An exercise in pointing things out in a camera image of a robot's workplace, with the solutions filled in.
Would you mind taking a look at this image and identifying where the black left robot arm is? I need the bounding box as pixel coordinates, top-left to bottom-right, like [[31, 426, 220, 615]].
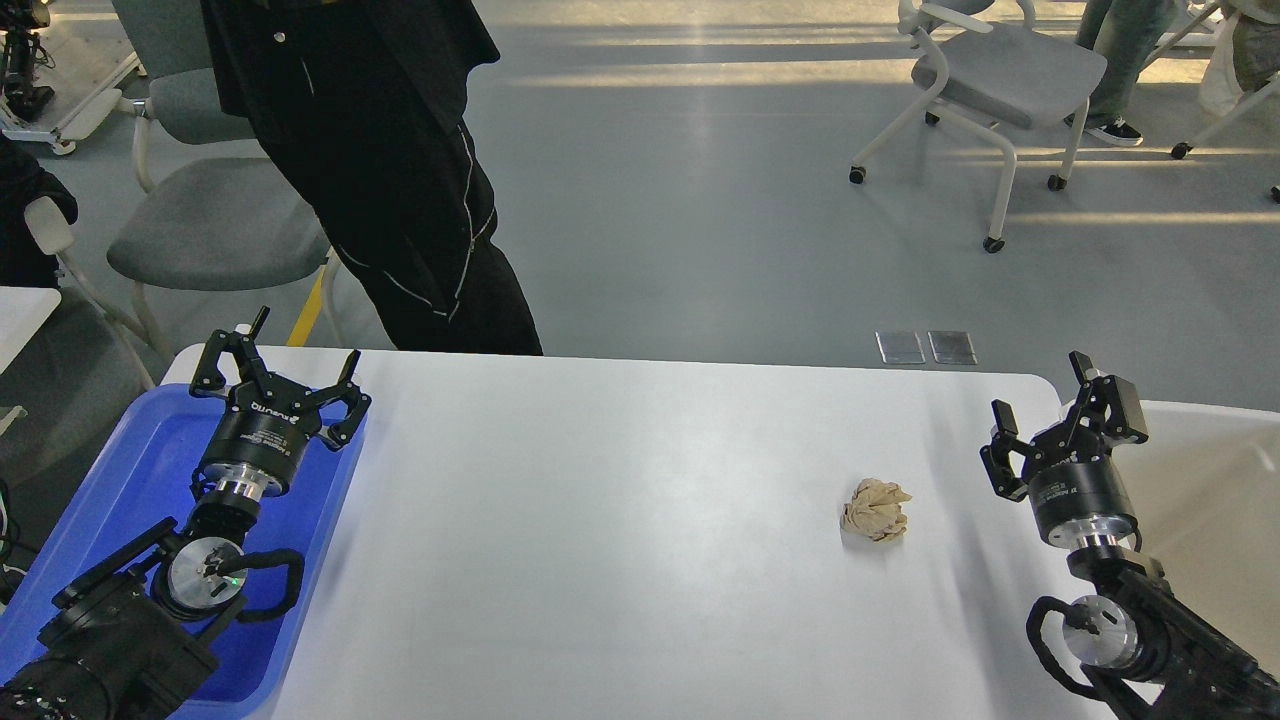
[[3, 310, 371, 719]]

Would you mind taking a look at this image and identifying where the grey chair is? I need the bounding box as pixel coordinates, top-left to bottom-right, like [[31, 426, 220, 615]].
[[849, 1, 1107, 252], [108, 1, 333, 355]]

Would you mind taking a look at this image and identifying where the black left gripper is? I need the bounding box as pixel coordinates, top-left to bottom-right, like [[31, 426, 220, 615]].
[[189, 306, 372, 495]]

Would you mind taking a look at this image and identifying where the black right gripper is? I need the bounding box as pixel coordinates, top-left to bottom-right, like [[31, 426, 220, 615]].
[[979, 351, 1149, 548]]

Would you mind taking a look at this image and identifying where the grey chair far right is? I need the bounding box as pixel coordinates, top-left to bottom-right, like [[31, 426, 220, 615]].
[[849, 1, 1107, 252]]

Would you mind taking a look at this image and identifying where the person in jeans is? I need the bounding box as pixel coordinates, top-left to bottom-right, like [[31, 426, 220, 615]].
[[1075, 1, 1175, 147]]

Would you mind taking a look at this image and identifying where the robot base far left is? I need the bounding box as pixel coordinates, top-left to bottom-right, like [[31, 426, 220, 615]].
[[3, 1, 140, 155]]

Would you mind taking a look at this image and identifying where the white plastic bin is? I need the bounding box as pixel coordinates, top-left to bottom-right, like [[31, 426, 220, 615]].
[[1111, 400, 1279, 674]]

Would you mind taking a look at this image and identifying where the left metal floor plate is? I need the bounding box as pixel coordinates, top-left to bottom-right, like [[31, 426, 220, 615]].
[[876, 331, 925, 366]]

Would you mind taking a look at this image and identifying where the metal floor plate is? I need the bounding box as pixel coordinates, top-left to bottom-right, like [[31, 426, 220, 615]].
[[927, 331, 979, 366], [876, 331, 925, 366]]

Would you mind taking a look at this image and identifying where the white chair far right edge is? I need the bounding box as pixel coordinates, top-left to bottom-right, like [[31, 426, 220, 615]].
[[1171, 1, 1277, 159]]

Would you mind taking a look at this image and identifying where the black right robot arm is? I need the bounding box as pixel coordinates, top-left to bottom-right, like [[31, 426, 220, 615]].
[[980, 351, 1279, 719]]

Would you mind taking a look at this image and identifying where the white side table left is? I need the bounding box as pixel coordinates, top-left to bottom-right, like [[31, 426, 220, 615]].
[[0, 286, 63, 437]]

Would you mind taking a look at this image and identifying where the right metal floor plate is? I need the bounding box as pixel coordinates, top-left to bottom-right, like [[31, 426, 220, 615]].
[[927, 331, 979, 366]]

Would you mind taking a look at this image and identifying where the beige paper ball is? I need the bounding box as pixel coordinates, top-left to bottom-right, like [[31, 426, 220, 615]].
[[840, 478, 913, 542]]

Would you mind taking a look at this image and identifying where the person in black clothes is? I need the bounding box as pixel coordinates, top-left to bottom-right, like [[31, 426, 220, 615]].
[[200, 1, 541, 356]]

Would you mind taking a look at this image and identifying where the white chair armrest left edge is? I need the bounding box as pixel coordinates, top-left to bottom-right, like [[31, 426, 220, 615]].
[[23, 196, 156, 391]]

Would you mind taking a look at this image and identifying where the grey chair near left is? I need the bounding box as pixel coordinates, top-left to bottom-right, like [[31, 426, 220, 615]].
[[108, 1, 333, 355]]

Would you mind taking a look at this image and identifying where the blue plastic tray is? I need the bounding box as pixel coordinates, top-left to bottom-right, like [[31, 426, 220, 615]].
[[1, 384, 365, 719]]

